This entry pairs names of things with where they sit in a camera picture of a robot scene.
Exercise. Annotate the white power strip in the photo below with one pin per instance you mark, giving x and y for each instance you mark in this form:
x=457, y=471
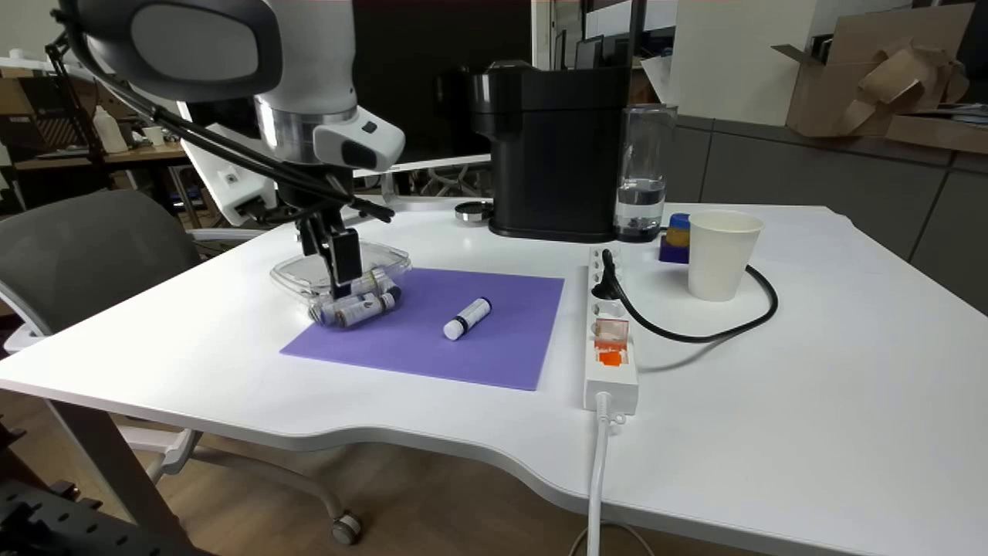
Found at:
x=610, y=356

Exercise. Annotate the blue yellow small box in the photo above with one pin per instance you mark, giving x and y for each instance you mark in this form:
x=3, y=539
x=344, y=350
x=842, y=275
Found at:
x=673, y=242

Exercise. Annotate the cardboard box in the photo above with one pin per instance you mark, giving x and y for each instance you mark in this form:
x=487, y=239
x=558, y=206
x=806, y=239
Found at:
x=889, y=74

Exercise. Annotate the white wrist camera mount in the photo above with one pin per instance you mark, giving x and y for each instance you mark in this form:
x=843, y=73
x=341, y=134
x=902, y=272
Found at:
x=321, y=142

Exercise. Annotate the clear plastic bowl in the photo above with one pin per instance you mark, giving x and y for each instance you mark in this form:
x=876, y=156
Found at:
x=313, y=275

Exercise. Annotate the white tube on mat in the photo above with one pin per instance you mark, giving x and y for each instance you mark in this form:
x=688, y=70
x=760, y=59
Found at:
x=468, y=320

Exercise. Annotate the white framed monitor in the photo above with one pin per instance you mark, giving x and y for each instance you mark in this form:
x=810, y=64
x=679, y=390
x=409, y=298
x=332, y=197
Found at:
x=417, y=64

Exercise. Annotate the grey office chair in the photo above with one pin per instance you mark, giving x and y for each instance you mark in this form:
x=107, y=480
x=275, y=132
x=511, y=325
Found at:
x=76, y=258

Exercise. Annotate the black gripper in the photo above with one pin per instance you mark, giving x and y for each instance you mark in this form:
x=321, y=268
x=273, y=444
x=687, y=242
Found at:
x=325, y=197

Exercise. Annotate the white paper cup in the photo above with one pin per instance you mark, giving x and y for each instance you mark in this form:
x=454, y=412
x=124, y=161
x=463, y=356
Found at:
x=717, y=255

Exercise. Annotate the pile of white tubes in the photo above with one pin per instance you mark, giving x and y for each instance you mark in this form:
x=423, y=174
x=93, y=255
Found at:
x=368, y=298

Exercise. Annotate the black coffee machine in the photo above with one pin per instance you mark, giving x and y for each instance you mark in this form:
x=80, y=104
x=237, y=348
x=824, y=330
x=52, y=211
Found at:
x=552, y=149

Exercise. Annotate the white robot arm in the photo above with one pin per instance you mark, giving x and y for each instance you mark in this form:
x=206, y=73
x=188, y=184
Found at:
x=259, y=98

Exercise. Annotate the purple mat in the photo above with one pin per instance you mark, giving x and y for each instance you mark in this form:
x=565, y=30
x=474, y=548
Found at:
x=503, y=350

